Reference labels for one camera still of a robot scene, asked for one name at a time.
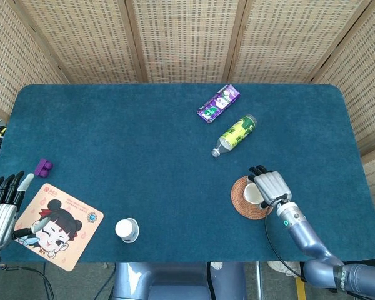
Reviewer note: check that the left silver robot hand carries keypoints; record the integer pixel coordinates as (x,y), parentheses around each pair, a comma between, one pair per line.
(0,218)

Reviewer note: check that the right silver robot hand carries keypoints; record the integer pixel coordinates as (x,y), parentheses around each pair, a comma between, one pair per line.
(273,186)

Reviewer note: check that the white paper cup fern print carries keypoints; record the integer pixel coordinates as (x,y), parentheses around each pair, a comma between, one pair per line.
(251,192)

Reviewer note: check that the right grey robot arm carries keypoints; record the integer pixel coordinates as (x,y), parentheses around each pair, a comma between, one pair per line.
(303,237)

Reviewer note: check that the round woven rattan coaster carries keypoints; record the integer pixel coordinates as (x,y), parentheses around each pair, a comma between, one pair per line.
(239,204)

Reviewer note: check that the cartoon girl mouse pad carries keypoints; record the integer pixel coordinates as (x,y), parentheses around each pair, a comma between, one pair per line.
(65,225)

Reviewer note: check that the white paper cup blue flower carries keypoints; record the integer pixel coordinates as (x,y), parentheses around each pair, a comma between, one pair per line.
(125,228)

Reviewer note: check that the green label plastic bottle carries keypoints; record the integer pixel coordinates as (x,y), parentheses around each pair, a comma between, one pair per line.
(237,132)

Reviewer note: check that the purple toy block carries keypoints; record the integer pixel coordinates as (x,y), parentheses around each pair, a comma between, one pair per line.
(43,168)

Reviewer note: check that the white shoe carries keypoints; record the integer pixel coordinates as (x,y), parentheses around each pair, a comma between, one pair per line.
(284,268)

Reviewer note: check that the metal table leg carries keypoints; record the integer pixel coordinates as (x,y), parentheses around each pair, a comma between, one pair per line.
(259,281)

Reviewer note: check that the purple snack packet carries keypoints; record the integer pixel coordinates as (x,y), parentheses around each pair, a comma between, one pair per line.
(217,104)

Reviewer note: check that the blue felt table cloth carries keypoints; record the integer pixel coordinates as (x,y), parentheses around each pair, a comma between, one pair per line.
(143,156)

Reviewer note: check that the grey robot torso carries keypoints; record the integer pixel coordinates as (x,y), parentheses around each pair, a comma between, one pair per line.
(175,281)

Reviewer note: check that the woven bamboo folding screen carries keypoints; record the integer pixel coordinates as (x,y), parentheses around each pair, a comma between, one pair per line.
(187,37)

